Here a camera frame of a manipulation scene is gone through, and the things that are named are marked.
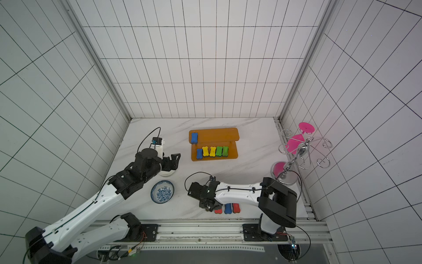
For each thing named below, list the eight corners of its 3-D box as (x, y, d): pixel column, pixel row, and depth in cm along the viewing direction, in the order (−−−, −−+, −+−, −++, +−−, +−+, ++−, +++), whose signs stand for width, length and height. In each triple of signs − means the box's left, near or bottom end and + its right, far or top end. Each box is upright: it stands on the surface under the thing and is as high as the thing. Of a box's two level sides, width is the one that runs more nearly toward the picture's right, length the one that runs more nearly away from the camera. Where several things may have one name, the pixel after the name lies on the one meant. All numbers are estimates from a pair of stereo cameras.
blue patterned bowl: (150, 205, 82) (147, 202, 78) (155, 183, 89) (153, 180, 86) (172, 205, 82) (171, 202, 78) (176, 183, 89) (174, 180, 86)
